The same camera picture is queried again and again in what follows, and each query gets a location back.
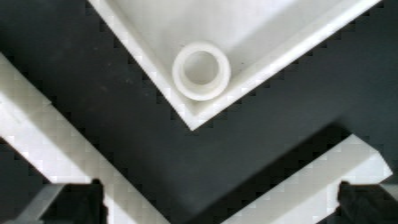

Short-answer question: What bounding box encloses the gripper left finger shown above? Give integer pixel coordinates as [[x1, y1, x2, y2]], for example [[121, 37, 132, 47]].
[[10, 184, 66, 224]]

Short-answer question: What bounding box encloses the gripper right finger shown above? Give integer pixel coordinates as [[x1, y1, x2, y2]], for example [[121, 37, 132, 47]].
[[381, 183, 398, 201]]

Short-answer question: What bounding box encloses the white square tabletop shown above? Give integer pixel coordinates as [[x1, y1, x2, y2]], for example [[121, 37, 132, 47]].
[[89, 0, 381, 129]]

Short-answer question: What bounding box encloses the white U-shaped obstacle fence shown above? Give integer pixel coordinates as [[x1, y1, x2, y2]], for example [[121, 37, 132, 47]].
[[0, 54, 393, 224]]

